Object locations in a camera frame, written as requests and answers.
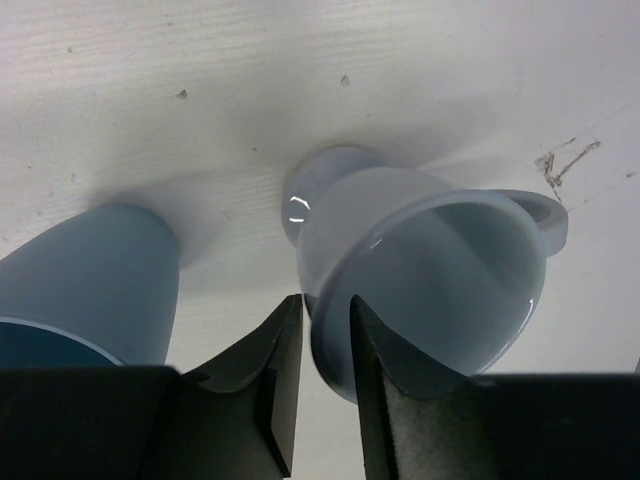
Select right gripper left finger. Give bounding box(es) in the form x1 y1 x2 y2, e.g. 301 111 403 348
1 294 303 479

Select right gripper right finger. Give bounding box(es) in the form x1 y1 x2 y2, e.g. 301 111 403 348
350 297 639 479

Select white ceramic mug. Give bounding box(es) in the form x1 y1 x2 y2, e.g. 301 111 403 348
281 146 569 401

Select light blue cup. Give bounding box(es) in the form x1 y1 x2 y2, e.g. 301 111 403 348
1 204 179 369

